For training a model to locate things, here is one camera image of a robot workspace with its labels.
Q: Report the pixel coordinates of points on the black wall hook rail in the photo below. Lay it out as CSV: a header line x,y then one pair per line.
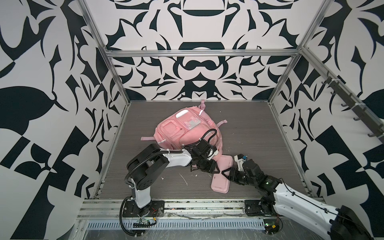
x,y
352,102

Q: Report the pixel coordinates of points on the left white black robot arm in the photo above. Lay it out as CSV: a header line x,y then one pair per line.
x,y
148,165

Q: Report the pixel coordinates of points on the pink student backpack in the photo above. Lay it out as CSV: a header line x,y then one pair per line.
x,y
187,126

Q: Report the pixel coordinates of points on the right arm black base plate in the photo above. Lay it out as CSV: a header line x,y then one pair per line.
x,y
260,208

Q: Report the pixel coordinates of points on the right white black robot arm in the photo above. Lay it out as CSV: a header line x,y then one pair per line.
x,y
278,199

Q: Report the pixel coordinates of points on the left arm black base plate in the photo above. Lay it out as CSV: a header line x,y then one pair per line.
x,y
131,210

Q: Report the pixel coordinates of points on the white slotted cable duct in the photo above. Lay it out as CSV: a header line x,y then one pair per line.
x,y
186,224

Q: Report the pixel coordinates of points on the aluminium frame rail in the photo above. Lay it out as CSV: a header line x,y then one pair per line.
x,y
190,209

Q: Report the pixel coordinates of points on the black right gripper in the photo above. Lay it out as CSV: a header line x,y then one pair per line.
x,y
232,170

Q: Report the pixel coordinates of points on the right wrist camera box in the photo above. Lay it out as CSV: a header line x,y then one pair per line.
x,y
240,160

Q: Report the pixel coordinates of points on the left small circuit board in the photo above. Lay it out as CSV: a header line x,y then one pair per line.
x,y
142,223

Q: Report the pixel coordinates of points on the right small circuit board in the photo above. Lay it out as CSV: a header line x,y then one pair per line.
x,y
272,228

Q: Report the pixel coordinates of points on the small circuit board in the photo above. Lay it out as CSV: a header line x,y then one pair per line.
x,y
272,228
142,223

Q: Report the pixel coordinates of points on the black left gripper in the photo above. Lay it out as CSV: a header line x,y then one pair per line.
x,y
213,168

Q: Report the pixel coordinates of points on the pink pencil case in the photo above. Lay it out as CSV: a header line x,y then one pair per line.
x,y
220,182

